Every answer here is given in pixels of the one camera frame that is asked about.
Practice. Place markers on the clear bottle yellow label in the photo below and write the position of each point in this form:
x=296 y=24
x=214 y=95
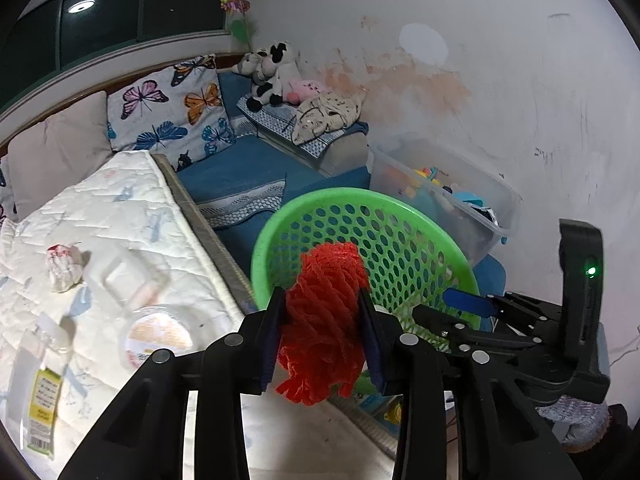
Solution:
x=35 y=385

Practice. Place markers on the white quilted bed cover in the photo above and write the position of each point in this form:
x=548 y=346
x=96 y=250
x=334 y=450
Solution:
x=134 y=200

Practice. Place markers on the clear plastic tray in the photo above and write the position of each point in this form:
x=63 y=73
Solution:
x=120 y=281

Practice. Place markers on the red mesh net bag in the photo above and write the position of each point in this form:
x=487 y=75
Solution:
x=320 y=347

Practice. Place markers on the black white cow plush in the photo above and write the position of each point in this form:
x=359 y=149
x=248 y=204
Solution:
x=272 y=71

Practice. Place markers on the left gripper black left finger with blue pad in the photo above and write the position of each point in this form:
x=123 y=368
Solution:
x=140 y=435

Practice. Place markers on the sealed pudding cup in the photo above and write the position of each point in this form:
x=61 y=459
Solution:
x=150 y=329

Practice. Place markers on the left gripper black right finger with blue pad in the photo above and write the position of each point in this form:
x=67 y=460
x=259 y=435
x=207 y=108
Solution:
x=499 y=433

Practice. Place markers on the green plastic basket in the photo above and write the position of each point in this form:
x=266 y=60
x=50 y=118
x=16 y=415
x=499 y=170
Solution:
x=410 y=260

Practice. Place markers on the spotted cream cloth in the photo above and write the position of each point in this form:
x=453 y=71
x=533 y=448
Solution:
x=327 y=112

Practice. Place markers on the clear plastic storage box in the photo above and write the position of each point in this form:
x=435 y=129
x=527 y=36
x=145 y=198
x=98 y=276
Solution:
x=477 y=209

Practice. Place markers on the pink plush toy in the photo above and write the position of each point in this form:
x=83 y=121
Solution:
x=299 y=90

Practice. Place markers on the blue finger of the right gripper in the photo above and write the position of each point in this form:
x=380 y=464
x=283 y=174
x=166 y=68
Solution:
x=464 y=301

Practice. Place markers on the grey pillow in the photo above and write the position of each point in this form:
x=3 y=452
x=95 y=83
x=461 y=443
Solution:
x=58 y=152

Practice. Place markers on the right butterfly pillow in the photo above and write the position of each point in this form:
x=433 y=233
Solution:
x=177 y=112

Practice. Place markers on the dark window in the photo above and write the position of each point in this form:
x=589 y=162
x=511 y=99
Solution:
x=60 y=34

